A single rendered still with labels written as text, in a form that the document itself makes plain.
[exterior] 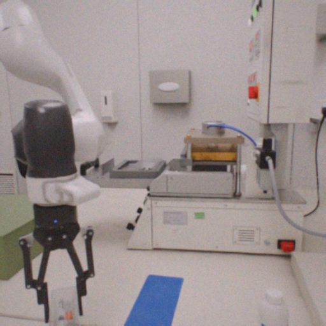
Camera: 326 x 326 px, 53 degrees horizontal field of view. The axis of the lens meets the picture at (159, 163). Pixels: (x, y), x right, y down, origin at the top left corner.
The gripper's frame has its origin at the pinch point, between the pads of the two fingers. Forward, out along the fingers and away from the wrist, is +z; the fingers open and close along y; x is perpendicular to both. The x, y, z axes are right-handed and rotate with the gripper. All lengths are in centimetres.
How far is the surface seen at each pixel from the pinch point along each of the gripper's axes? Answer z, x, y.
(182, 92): -46, -173, -93
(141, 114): -30, -202, -67
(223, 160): -20, -28, -50
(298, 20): -58, -14, -64
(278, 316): -2.4, 20.7, -34.1
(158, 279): 8.6, -15.6, -24.0
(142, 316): 8.7, -2.0, -16.2
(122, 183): -12.3, -41.7, -20.3
